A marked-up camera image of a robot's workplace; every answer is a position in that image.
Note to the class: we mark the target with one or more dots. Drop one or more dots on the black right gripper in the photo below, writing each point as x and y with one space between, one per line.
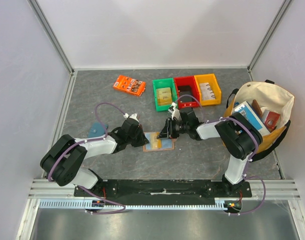
169 128

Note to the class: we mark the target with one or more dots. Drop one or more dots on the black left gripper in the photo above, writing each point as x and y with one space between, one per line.
143 140

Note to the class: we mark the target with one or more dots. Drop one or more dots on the green plastic bin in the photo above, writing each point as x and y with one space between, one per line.
161 83

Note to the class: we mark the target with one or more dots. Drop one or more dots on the slotted cable duct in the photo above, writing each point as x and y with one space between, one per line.
93 204

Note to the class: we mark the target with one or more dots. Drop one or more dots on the black card in red bin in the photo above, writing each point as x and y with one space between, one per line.
185 92

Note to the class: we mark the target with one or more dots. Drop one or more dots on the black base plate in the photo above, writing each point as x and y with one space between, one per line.
166 191

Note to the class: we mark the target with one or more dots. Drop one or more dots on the cream and mustard tote bag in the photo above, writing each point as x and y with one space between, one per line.
269 97

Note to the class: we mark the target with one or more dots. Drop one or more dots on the gold credit card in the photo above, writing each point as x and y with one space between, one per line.
155 142

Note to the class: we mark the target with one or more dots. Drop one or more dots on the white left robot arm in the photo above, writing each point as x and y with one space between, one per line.
63 162

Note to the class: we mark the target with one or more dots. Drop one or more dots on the aluminium corner post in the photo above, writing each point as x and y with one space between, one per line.
269 33
34 4

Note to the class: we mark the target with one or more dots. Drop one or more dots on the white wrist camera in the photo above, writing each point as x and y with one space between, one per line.
175 113
133 116

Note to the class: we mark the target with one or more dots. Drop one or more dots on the teal card wallet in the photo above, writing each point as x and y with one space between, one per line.
96 130

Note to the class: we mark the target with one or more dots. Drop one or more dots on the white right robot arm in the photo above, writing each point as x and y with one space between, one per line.
239 136

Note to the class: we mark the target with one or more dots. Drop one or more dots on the blue razor box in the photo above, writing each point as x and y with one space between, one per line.
247 111

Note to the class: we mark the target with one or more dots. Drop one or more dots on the white cards in yellow bin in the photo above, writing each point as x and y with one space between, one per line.
206 91

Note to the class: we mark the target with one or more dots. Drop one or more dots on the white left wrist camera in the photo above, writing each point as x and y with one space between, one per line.
133 116

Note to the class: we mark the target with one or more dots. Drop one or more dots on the orange snack box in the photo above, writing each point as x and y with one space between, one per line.
129 85

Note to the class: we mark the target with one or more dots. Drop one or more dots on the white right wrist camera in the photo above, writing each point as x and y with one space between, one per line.
175 113

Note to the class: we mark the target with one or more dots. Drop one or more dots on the brown wallet in bag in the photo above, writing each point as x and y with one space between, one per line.
257 109

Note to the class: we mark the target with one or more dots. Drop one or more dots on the red plastic bin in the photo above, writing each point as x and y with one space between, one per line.
188 80

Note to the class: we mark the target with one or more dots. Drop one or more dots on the aluminium corner post right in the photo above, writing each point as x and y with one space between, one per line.
269 33

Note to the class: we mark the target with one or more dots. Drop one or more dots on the aluminium corner post left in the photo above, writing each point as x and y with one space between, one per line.
34 4

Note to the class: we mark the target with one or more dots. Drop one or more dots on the gold cards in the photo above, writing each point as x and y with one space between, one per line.
164 96

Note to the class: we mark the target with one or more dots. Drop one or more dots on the yellow plastic bin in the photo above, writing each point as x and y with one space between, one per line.
212 80

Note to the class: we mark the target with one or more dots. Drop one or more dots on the red box in bag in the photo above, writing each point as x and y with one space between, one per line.
270 119

